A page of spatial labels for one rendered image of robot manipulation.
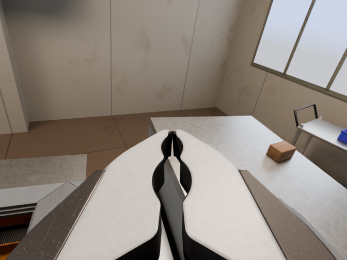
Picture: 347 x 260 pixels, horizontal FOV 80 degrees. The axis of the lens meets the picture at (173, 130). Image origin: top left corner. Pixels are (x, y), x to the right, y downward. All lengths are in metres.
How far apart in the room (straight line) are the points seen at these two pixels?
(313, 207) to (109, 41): 2.73
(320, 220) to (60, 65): 2.86
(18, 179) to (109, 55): 2.15
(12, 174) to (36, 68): 1.95
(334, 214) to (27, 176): 1.23
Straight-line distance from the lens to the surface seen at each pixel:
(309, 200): 0.84
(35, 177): 1.20
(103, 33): 2.97
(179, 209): 0.72
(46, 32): 2.93
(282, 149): 0.94
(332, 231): 0.78
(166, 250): 0.77
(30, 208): 0.95
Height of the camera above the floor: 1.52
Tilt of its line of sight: 30 degrees down
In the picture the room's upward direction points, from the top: 9 degrees clockwise
